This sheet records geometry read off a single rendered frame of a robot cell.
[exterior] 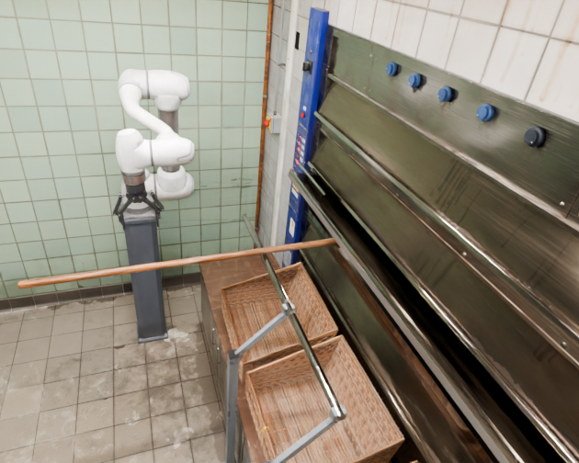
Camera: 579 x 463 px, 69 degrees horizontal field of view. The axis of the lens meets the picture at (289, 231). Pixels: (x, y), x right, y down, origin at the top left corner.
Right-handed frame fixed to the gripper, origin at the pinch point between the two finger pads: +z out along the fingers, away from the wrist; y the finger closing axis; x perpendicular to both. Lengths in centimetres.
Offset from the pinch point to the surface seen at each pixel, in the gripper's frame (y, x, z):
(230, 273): -47, -51, 75
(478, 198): -93, 80, -47
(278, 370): -54, 39, 64
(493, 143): -94, 78, -62
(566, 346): -93, 119, -30
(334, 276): -88, 14, 32
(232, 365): -30, 48, 43
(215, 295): -35, -32, 75
